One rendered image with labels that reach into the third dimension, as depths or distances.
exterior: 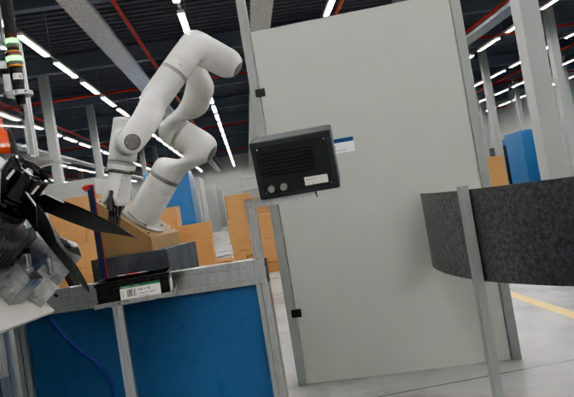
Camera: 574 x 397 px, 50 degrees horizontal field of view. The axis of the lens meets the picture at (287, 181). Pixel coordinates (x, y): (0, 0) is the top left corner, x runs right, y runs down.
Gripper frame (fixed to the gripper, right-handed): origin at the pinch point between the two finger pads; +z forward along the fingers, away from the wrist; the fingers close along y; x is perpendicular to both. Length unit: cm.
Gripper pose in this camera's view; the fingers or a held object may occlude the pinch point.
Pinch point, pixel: (114, 222)
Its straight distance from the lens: 192.8
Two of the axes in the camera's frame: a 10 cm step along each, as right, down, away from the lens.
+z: -1.3, 9.9, 0.1
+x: 9.8, 1.3, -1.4
